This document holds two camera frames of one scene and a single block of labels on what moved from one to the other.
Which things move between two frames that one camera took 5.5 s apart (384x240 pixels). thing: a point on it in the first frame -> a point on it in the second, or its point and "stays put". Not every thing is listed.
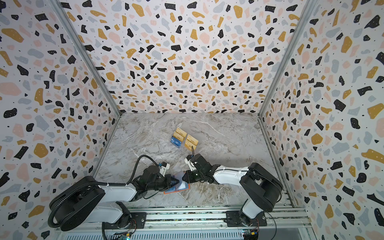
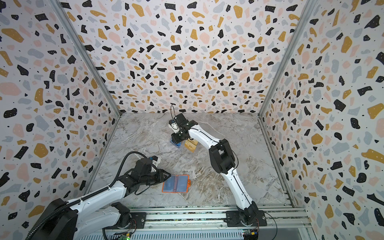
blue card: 176,142 stays put
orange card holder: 183,185 stays put
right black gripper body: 191,175 -> 179,137
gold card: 189,144 stays put
